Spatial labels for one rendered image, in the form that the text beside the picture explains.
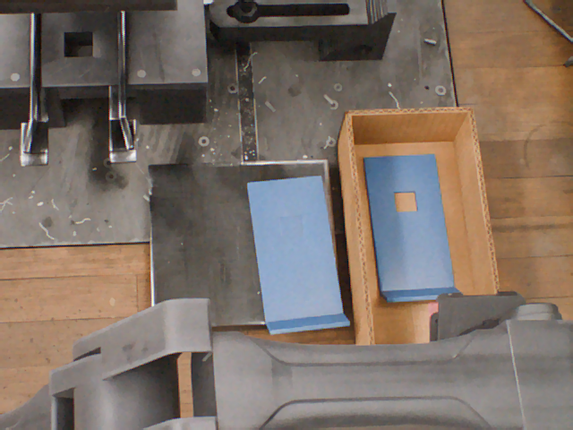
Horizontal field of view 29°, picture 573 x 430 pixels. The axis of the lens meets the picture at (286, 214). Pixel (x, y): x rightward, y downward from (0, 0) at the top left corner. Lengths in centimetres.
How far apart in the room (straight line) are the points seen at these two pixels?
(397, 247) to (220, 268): 17
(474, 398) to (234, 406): 14
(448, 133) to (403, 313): 18
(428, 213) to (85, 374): 49
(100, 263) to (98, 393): 40
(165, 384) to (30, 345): 38
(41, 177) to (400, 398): 54
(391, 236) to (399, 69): 18
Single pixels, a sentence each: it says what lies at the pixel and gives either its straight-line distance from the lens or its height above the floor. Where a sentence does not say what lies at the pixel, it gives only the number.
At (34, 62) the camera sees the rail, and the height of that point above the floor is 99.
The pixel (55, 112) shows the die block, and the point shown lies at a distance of 105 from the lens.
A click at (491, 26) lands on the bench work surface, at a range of 117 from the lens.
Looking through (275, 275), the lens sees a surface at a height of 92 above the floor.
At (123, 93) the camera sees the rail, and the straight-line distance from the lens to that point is 99.
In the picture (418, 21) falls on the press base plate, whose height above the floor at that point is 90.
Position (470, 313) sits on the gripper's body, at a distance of 83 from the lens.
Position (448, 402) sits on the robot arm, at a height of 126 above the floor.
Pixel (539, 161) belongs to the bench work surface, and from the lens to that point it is 111.
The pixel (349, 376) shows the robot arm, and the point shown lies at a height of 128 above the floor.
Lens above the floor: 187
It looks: 68 degrees down
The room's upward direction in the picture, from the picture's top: 12 degrees clockwise
